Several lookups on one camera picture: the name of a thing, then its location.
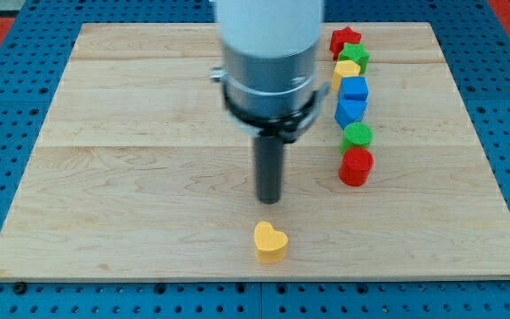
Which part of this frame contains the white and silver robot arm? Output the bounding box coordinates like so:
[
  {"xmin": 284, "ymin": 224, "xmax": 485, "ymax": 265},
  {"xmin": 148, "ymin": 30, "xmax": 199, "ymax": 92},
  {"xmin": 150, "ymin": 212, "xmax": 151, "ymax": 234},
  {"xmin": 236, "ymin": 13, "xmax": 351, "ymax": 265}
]
[{"xmin": 213, "ymin": 0, "xmax": 328, "ymax": 144}]

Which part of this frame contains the yellow heart block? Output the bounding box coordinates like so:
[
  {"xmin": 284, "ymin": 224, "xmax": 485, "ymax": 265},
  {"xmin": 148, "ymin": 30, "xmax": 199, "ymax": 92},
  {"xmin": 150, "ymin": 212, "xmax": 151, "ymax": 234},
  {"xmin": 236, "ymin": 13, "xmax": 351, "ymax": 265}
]
[{"xmin": 253, "ymin": 222, "xmax": 289, "ymax": 264}]

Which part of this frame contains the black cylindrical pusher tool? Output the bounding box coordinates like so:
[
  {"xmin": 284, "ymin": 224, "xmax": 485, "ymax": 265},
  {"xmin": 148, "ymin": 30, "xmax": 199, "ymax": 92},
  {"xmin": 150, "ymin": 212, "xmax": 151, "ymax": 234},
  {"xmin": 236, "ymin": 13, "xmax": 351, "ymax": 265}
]
[{"xmin": 253, "ymin": 136, "xmax": 284, "ymax": 205}]

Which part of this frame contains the red cylinder block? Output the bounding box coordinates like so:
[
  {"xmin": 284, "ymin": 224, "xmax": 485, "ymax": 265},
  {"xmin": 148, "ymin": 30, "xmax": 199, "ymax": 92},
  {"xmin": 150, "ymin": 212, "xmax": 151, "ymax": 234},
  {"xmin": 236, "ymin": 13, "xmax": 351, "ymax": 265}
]
[{"xmin": 338, "ymin": 147, "xmax": 375, "ymax": 186}]

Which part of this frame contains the green cylinder block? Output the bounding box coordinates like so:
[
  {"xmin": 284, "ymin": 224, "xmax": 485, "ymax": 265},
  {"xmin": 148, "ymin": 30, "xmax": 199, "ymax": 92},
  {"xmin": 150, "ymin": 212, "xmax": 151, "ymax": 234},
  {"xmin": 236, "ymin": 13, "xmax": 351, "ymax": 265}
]
[{"xmin": 339, "ymin": 122, "xmax": 374, "ymax": 154}]

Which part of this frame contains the blue triangle block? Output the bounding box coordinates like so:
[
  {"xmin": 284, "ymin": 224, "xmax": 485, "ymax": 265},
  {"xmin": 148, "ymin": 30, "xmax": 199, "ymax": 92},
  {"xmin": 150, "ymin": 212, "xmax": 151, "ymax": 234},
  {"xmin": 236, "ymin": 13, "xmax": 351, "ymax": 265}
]
[{"xmin": 334, "ymin": 99, "xmax": 367, "ymax": 129}]

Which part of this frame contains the wooden board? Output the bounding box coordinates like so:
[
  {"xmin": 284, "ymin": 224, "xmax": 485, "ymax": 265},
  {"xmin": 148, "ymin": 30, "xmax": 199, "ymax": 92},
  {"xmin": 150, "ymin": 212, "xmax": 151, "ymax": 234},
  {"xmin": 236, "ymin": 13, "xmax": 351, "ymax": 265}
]
[{"xmin": 0, "ymin": 22, "xmax": 510, "ymax": 283}]

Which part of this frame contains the blue cube block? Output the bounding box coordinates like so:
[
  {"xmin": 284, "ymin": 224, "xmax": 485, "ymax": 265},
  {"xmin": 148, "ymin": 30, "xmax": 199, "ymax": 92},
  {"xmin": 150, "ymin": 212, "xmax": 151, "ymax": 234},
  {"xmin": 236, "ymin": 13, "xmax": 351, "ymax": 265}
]
[{"xmin": 337, "ymin": 76, "xmax": 369, "ymax": 101}]

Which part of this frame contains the yellow pentagon block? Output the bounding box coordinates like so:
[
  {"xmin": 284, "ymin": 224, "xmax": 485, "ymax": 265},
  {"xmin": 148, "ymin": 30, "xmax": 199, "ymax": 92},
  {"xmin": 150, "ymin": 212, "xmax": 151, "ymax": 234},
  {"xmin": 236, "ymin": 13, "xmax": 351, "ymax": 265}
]
[{"xmin": 331, "ymin": 60, "xmax": 361, "ymax": 92}]

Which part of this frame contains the green star block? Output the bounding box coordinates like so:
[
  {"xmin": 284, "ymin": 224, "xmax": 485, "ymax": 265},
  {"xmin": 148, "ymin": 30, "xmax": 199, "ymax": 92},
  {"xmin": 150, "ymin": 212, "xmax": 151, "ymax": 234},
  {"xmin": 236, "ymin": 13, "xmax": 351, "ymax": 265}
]
[{"xmin": 337, "ymin": 43, "xmax": 370, "ymax": 74}]

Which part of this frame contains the red star block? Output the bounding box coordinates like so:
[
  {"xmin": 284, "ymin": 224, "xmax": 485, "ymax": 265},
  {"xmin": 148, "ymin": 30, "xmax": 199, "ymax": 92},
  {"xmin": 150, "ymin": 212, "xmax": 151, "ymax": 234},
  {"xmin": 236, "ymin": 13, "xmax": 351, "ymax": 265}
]
[{"xmin": 329, "ymin": 27, "xmax": 362, "ymax": 60}]

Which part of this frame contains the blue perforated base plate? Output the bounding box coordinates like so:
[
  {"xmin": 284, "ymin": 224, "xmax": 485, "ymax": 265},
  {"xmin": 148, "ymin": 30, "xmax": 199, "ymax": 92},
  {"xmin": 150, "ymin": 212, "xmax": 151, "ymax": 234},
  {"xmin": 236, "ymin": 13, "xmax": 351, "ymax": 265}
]
[{"xmin": 0, "ymin": 0, "xmax": 510, "ymax": 318}]

